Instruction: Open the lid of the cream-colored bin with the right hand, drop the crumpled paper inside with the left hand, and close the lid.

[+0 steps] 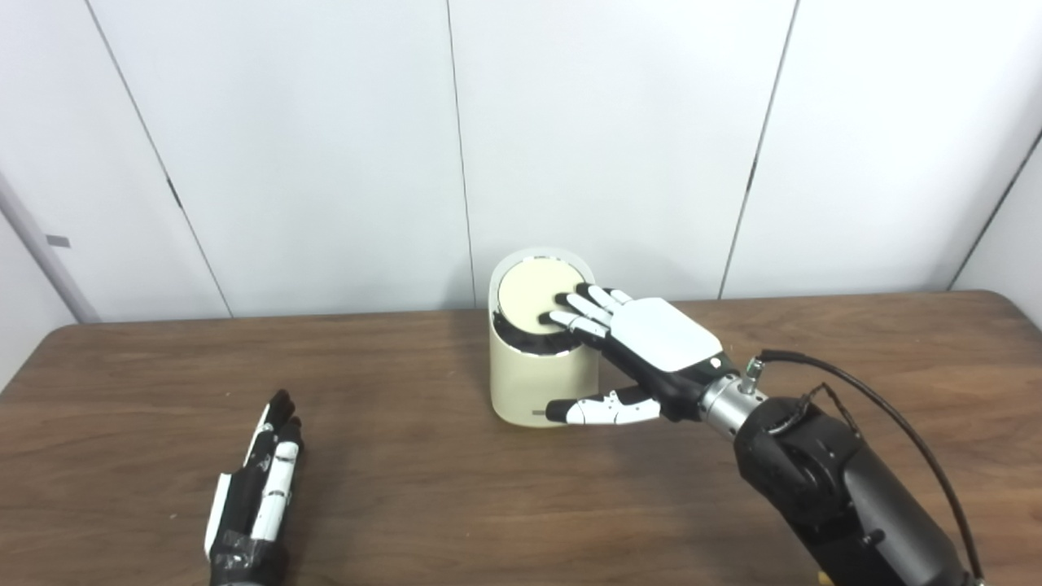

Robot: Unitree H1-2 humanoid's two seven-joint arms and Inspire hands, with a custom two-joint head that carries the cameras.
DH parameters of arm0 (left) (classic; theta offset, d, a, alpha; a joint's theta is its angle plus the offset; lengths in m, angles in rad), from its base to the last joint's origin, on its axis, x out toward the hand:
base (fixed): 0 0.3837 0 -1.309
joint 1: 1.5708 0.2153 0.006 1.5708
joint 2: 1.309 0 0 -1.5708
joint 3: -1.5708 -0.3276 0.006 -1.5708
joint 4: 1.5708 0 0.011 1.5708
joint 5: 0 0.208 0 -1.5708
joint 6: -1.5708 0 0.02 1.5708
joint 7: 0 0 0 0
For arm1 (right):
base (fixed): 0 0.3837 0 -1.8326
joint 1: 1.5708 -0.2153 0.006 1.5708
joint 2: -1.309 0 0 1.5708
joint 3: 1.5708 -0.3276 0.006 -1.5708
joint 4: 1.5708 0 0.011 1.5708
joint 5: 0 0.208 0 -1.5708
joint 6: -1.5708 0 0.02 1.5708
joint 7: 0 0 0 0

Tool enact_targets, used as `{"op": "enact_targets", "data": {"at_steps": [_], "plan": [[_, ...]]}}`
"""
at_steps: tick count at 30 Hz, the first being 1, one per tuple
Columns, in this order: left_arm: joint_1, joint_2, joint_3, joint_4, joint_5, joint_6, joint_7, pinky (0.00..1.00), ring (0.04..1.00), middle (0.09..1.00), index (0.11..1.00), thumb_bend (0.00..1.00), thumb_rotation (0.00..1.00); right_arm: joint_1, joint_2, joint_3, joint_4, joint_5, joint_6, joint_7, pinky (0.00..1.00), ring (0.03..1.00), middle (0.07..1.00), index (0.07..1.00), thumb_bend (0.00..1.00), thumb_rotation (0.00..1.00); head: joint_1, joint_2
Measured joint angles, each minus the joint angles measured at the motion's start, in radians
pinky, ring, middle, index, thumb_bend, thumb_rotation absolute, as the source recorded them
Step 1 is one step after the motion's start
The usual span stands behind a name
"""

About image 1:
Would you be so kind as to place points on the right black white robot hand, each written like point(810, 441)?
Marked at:
point(659, 342)

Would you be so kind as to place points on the black bin liner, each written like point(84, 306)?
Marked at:
point(529, 340)

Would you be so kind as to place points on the grey wall post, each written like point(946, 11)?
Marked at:
point(45, 252)

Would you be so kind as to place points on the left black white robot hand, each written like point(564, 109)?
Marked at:
point(256, 488)

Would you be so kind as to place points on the cream-colored round bin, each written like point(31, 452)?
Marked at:
point(533, 378)

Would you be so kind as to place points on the cream round bin lid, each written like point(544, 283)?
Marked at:
point(533, 297)

